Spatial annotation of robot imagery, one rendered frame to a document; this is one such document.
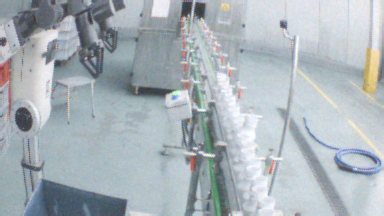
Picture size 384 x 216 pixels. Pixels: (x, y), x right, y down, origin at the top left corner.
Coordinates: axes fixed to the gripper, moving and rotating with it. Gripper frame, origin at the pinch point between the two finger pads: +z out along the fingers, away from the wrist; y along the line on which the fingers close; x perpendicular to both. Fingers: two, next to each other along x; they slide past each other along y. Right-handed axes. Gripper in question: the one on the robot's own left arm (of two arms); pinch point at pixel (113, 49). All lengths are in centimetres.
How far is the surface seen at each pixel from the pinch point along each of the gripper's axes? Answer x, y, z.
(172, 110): -13.2, -2.9, 28.9
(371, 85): -436, 694, 303
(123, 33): 90, 980, 34
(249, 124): -33, -48, 29
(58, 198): 30, -53, 31
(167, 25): -20, 425, 25
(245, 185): -26, -77, 33
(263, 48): -219, 968, 189
